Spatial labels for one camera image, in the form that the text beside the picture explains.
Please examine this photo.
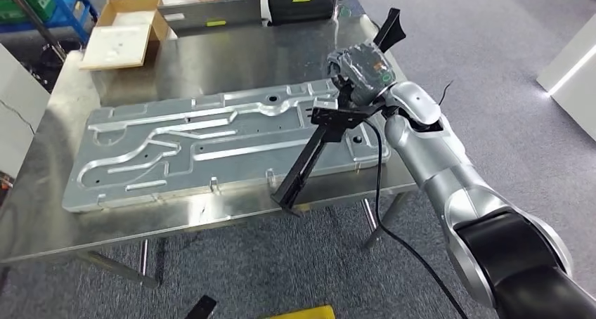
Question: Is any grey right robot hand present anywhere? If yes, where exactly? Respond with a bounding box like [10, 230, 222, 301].
[325, 42, 398, 108]

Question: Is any long black plastic panel part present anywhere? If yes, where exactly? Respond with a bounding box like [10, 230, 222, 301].
[271, 8, 407, 218]

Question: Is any stainless steel workbench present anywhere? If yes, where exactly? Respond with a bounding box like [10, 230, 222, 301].
[0, 9, 420, 290]

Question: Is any black case with yellow label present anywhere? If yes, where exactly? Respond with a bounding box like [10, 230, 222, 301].
[267, 0, 335, 27]

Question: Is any stamped grey metal panel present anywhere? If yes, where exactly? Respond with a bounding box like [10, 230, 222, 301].
[61, 78, 391, 214]

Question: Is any dark grey laptop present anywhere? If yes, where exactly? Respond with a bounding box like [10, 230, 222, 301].
[157, 0, 263, 37]

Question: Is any white foam sheet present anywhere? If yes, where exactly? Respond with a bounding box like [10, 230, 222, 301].
[88, 10, 157, 69]

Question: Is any open cardboard box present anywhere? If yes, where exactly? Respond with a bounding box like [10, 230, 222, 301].
[78, 0, 169, 71]

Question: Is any blue storage rack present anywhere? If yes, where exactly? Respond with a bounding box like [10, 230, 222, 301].
[0, 0, 100, 46]

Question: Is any white board panel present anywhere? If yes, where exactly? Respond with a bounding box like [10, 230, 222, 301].
[0, 44, 51, 178]

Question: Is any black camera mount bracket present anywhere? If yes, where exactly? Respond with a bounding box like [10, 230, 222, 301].
[311, 103, 392, 143]

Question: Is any chrome stanchion post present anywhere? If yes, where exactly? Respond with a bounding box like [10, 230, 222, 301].
[329, 0, 355, 22]

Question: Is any thin black wire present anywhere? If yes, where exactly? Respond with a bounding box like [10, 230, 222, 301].
[437, 80, 455, 108]

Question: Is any black camera cable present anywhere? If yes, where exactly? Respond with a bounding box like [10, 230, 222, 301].
[363, 119, 469, 319]

